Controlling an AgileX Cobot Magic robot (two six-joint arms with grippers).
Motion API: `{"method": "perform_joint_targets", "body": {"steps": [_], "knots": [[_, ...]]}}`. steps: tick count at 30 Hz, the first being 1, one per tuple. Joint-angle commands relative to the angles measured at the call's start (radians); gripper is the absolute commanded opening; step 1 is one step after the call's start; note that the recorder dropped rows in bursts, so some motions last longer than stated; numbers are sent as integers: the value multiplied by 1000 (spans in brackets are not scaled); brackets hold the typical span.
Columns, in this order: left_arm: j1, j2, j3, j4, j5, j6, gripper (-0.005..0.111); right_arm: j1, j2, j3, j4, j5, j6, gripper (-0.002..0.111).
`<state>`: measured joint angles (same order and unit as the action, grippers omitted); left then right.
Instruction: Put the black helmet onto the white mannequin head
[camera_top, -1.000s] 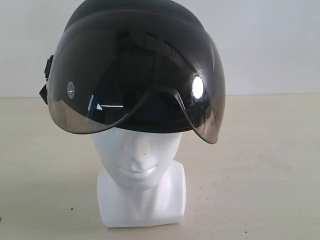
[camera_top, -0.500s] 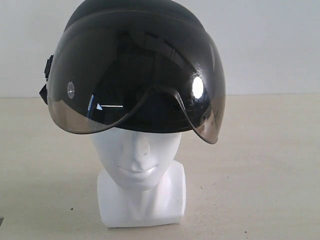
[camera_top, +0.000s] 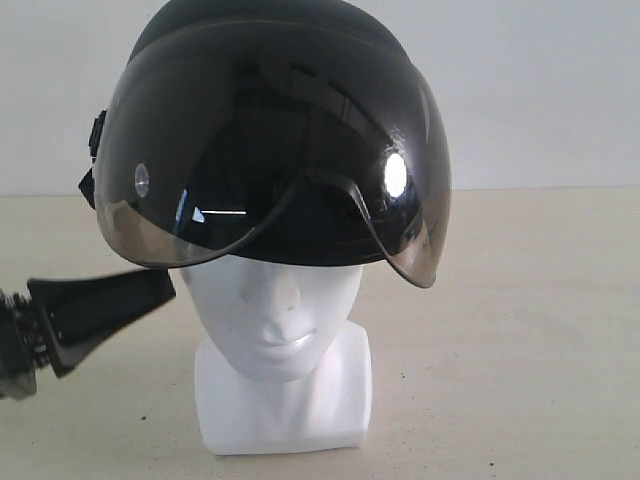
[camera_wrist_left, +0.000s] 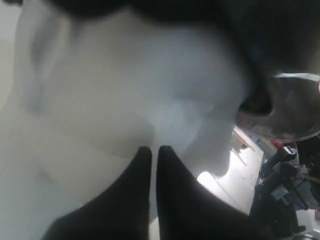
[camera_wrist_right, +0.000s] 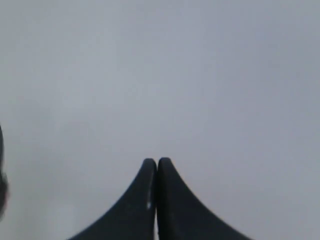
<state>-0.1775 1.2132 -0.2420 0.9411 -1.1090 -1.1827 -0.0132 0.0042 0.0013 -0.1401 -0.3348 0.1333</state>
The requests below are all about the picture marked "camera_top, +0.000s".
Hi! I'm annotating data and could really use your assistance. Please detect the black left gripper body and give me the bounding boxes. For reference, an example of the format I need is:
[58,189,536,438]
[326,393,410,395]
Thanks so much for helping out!
[1,286,54,402]

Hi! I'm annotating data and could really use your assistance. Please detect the black helmet with dark visor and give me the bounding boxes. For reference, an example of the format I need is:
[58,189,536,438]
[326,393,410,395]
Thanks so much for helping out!
[78,1,451,288]

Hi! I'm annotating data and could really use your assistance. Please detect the white mannequin head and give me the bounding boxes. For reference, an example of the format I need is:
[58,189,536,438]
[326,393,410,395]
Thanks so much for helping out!
[181,256,373,456]

